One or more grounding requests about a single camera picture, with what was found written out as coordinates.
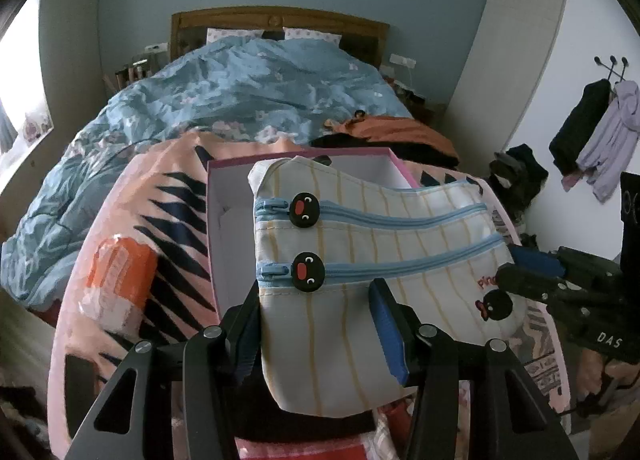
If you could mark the orange garment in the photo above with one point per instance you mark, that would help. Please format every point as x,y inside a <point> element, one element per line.
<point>400,127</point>

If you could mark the black bag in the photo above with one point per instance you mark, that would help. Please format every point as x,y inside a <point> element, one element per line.
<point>520,175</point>

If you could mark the pink patterned cloth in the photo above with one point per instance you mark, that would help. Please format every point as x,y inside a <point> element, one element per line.
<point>170,220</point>

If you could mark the pink cardboard box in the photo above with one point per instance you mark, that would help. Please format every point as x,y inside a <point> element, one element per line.
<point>230,190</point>

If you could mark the wooden nightstand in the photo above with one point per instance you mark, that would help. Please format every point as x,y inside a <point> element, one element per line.
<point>420,102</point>

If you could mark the white dotted pillow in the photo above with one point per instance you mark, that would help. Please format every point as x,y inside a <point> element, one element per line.
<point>312,35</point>
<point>232,34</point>

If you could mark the black rectangular object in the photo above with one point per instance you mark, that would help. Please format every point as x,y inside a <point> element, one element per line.
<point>82,390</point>

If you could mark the white wall socket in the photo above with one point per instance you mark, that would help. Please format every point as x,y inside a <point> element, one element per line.
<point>402,60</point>
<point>156,47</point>

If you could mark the black garment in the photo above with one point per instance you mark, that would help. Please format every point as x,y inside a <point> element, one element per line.
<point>425,155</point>

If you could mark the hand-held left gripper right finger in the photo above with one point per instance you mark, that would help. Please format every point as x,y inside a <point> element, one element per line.
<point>387,335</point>

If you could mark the pink garment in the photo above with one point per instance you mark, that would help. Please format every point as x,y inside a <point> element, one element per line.
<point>570,182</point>

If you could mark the red plastic packet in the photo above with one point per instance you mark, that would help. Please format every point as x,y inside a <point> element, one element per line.
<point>320,452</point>

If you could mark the wooden headboard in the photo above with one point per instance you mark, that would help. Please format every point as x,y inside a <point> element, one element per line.
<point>225,20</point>

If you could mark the orange tissue pack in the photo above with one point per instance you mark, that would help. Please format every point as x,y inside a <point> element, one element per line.
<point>120,265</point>

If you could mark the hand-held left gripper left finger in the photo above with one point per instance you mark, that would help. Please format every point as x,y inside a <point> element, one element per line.
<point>241,335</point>

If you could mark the black jacket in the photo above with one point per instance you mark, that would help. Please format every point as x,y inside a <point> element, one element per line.
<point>582,125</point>

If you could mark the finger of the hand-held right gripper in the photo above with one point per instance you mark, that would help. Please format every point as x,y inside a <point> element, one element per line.
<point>525,282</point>
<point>537,261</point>

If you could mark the lavender hoodie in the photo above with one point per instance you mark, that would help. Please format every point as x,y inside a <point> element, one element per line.
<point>615,150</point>

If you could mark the white striped zipper pouch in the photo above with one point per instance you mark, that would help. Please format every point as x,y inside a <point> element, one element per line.
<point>400,220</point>

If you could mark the black wall coat hooks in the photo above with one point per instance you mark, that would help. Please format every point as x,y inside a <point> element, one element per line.
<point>611,67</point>

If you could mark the blue floral duvet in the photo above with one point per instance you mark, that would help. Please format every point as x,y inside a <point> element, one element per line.
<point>225,85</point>

